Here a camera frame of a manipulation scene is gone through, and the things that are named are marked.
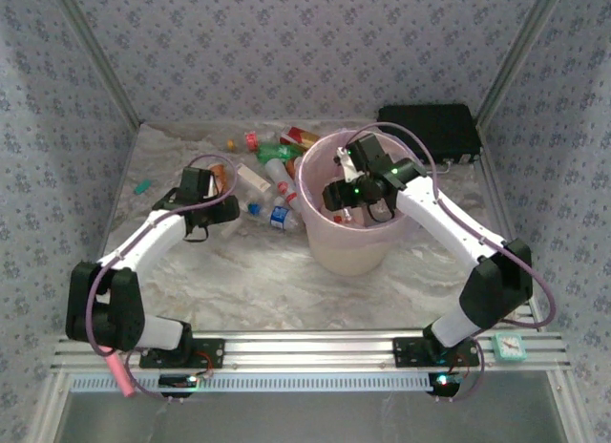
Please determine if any black box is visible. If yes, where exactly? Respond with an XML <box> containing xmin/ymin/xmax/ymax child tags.
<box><xmin>376</xmin><ymin>103</ymin><xmax>483</xmax><ymax>166</ymax></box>

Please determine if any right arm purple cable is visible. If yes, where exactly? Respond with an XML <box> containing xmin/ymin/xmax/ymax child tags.
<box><xmin>346</xmin><ymin>121</ymin><xmax>558</xmax><ymax>402</ymax></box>

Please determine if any blue label clear bottle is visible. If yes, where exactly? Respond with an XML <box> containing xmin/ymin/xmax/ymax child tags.
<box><xmin>266</xmin><ymin>197</ymin><xmax>302</xmax><ymax>232</ymax></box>

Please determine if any teal square clock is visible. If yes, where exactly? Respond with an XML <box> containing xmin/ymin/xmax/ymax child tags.
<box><xmin>491</xmin><ymin>331</ymin><xmax>528</xmax><ymax>362</ymax></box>

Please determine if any small controller board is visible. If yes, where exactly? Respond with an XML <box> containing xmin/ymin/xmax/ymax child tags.
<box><xmin>428</xmin><ymin>371</ymin><xmax>462</xmax><ymax>396</ymax></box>
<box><xmin>158</xmin><ymin>373</ymin><xmax>200</xmax><ymax>391</ymax></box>

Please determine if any aluminium frame leg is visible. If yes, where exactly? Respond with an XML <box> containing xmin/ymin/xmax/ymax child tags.
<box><xmin>546</xmin><ymin>369</ymin><xmax>596</xmax><ymax>443</ymax></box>
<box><xmin>26</xmin><ymin>373</ymin><xmax>73</xmax><ymax>443</ymax></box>

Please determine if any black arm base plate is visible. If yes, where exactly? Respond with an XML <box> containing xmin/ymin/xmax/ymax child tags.
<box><xmin>392</xmin><ymin>336</ymin><xmax>481</xmax><ymax>368</ymax></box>
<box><xmin>138</xmin><ymin>337</ymin><xmax>226</xmax><ymax>369</ymax></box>

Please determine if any green plastic bottle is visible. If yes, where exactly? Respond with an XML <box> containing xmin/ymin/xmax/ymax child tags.
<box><xmin>256</xmin><ymin>143</ymin><xmax>303</xmax><ymax>163</ymax></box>

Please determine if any aluminium corner post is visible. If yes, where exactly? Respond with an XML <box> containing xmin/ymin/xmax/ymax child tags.
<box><xmin>47</xmin><ymin>0</ymin><xmax>144</xmax><ymax>127</ymax></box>
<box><xmin>476</xmin><ymin>0</ymin><xmax>572</xmax><ymax>127</ymax></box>

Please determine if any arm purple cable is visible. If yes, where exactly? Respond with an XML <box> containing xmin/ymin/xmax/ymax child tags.
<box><xmin>346</xmin><ymin>121</ymin><xmax>558</xmax><ymax>402</ymax></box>
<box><xmin>87</xmin><ymin>154</ymin><xmax>239</xmax><ymax>401</ymax></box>

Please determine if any white bottle red label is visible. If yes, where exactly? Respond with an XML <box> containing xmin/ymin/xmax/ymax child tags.
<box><xmin>264</xmin><ymin>157</ymin><xmax>301</xmax><ymax>209</ymax></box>

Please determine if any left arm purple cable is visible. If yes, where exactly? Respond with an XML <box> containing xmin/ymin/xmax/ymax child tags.
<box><xmin>87</xmin><ymin>154</ymin><xmax>239</xmax><ymax>401</ymax></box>

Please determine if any white slotted cable duct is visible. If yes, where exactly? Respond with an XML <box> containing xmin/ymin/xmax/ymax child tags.
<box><xmin>71</xmin><ymin>371</ymin><xmax>440</xmax><ymax>394</ymax></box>

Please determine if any red green label bottle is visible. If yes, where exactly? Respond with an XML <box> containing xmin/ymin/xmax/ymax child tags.
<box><xmin>331</xmin><ymin>208</ymin><xmax>364</xmax><ymax>229</ymax></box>

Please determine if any brown label plastic bottle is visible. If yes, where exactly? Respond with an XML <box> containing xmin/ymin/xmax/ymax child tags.
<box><xmin>209</xmin><ymin>161</ymin><xmax>231</xmax><ymax>196</ymax></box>

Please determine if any beige plastic bin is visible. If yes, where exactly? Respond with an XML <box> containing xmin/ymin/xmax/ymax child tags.
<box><xmin>294</xmin><ymin>129</ymin><xmax>422</xmax><ymax>278</ymax></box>

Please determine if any frosted rectangular bottle text label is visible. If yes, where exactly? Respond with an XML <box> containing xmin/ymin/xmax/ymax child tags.
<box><xmin>236</xmin><ymin>162</ymin><xmax>273</xmax><ymax>195</ymax></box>

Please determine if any red yellow amber bottle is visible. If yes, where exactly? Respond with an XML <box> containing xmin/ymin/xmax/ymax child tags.
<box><xmin>279</xmin><ymin>125</ymin><xmax>322</xmax><ymax>152</ymax></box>

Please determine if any aluminium mounting rail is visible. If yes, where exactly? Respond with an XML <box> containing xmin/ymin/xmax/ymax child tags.
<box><xmin>50</xmin><ymin>328</ymin><xmax>572</xmax><ymax>373</ymax></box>

